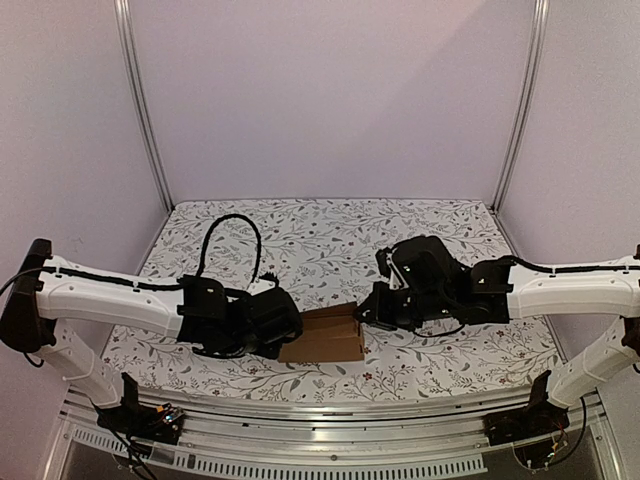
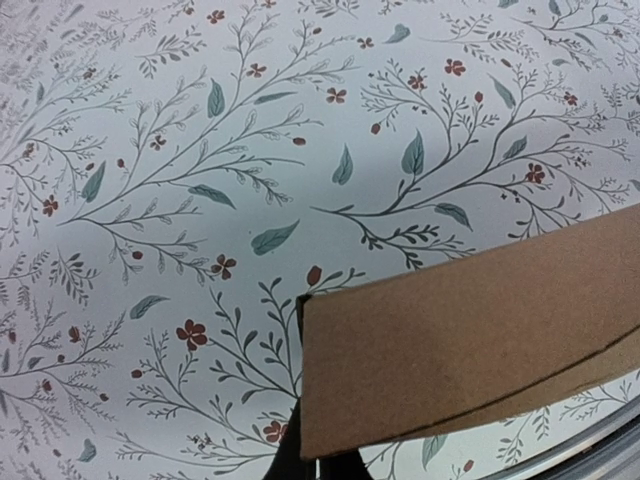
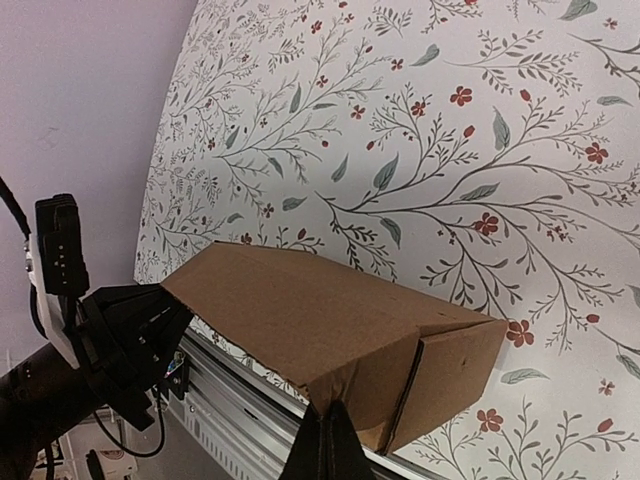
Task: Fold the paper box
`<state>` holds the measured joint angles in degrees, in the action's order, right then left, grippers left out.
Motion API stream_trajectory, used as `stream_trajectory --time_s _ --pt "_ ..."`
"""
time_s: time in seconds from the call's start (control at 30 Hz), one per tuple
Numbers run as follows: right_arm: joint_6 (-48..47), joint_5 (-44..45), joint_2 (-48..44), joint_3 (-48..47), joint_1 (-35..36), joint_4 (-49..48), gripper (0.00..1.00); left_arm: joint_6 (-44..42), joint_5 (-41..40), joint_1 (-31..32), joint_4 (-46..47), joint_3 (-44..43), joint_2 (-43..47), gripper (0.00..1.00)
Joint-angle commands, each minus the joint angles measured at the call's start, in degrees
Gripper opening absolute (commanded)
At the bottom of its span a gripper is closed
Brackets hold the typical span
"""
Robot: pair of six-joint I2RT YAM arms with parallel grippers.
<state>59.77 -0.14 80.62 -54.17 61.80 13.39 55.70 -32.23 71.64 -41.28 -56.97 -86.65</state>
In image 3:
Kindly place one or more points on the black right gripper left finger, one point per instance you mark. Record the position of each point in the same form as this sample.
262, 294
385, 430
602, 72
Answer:
306, 458

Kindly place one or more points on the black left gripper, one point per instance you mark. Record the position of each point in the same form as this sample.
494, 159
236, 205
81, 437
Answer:
124, 339

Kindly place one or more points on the aluminium front rail frame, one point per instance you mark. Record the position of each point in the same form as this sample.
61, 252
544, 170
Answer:
240, 421

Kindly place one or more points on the floral patterned table mat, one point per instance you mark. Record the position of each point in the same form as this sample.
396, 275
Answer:
484, 152

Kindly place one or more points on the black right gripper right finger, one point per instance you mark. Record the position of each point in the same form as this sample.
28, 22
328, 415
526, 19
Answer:
344, 458

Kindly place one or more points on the brown cardboard box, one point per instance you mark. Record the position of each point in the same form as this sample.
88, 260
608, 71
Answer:
402, 362

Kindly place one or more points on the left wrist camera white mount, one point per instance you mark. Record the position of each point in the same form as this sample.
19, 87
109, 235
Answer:
57, 271

